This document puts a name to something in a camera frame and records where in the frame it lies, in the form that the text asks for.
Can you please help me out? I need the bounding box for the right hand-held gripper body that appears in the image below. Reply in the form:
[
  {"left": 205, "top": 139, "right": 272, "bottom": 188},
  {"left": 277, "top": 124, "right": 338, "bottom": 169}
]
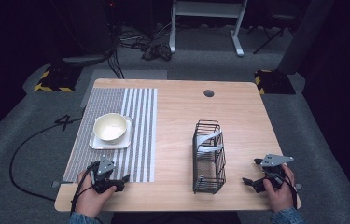
[{"left": 251, "top": 153, "right": 295, "bottom": 193}]

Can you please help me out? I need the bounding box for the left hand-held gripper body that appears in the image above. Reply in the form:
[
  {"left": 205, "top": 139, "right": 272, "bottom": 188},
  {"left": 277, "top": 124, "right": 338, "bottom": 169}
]
[{"left": 90, "top": 156, "right": 126, "bottom": 194}]

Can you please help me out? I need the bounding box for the person's right hand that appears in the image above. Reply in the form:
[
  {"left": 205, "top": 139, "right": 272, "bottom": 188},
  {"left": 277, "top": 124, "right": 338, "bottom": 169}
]
[{"left": 262, "top": 163, "right": 296, "bottom": 214}]

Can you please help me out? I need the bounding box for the person's left hand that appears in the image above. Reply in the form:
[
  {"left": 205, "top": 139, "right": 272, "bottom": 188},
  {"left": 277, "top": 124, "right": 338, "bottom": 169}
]
[{"left": 75, "top": 169, "right": 118, "bottom": 218}]

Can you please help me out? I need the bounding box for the white square plate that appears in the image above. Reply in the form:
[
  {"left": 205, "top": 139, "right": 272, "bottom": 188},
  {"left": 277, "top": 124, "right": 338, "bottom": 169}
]
[{"left": 89, "top": 115, "right": 133, "bottom": 151}]

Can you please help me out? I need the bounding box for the cream bowl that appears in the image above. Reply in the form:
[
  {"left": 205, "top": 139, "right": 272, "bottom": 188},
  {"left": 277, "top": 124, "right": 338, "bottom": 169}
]
[{"left": 92, "top": 112, "right": 129, "bottom": 145}]

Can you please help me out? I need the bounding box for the grey striped placemat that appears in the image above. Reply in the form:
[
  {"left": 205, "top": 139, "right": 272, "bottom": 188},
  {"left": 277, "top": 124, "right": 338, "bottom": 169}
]
[{"left": 63, "top": 87, "right": 159, "bottom": 184}]

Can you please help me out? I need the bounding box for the grey stand base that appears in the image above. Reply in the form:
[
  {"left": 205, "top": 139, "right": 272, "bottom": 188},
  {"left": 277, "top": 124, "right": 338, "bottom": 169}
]
[{"left": 61, "top": 53, "right": 110, "bottom": 67}]

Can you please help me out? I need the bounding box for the black tripod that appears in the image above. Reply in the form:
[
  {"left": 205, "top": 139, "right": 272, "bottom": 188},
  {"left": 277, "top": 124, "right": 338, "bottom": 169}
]
[{"left": 246, "top": 8, "right": 302, "bottom": 56}]

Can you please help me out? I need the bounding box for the dark grey column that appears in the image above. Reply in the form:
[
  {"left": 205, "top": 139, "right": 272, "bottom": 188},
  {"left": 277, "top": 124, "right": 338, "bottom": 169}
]
[{"left": 276, "top": 0, "right": 336, "bottom": 76}]

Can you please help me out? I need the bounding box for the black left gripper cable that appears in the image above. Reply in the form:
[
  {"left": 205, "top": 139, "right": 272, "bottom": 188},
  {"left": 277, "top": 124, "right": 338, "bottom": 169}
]
[{"left": 69, "top": 161, "right": 100, "bottom": 217}]

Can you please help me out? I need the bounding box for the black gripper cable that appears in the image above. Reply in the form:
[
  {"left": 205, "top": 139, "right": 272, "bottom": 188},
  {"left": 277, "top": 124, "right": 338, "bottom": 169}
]
[
  {"left": 274, "top": 173, "right": 299, "bottom": 210},
  {"left": 69, "top": 161, "right": 100, "bottom": 217}
]

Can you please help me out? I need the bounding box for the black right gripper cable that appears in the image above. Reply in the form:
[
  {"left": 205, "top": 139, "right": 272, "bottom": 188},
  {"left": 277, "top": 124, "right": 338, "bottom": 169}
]
[{"left": 274, "top": 173, "right": 299, "bottom": 210}]

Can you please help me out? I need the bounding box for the black wire dish rack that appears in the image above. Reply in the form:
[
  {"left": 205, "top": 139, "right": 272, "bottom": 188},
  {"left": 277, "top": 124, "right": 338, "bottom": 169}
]
[{"left": 191, "top": 119, "right": 228, "bottom": 195}]

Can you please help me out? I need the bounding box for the black yellow-striped base plate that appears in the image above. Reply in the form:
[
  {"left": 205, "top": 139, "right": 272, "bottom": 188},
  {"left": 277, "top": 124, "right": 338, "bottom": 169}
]
[
  {"left": 34, "top": 64, "right": 82, "bottom": 93},
  {"left": 254, "top": 69, "right": 297, "bottom": 96}
]

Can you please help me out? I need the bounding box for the black floor cable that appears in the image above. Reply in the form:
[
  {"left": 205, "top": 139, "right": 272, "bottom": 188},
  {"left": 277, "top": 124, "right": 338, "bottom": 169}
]
[{"left": 8, "top": 106, "right": 87, "bottom": 203}]

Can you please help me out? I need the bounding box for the bundle of black cables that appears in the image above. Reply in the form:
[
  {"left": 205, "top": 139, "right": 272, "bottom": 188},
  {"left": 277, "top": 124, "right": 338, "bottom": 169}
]
[{"left": 118, "top": 24, "right": 174, "bottom": 62}]

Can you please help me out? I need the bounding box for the white metal stand frame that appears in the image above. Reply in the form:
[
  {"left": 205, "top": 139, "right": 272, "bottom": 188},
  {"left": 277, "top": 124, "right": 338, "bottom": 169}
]
[{"left": 168, "top": 0, "right": 249, "bottom": 58}]

